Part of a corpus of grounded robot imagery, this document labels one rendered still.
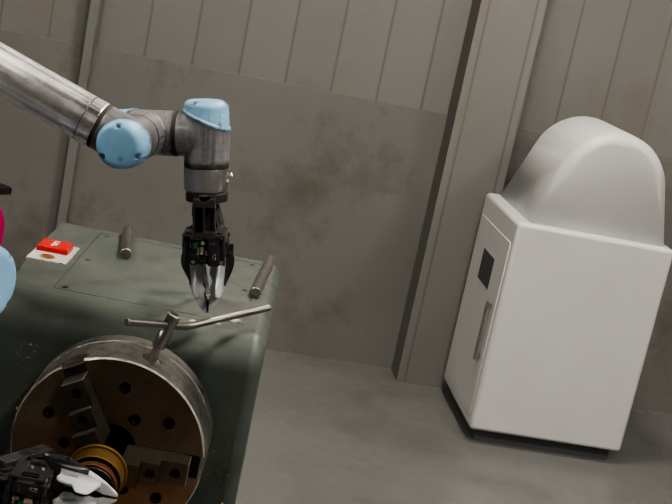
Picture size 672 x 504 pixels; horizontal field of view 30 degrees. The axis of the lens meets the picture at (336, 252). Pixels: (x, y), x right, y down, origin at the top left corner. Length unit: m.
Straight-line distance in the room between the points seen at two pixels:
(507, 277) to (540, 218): 0.29
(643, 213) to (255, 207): 1.82
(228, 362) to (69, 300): 0.30
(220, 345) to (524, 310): 3.32
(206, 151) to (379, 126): 3.93
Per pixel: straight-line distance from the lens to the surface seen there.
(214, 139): 2.04
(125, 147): 1.92
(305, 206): 5.98
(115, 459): 1.96
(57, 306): 2.20
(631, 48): 6.19
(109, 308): 2.20
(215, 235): 2.05
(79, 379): 2.00
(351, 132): 5.93
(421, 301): 5.98
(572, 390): 5.55
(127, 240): 2.58
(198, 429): 2.03
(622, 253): 5.42
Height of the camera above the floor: 1.92
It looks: 13 degrees down
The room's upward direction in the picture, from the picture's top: 12 degrees clockwise
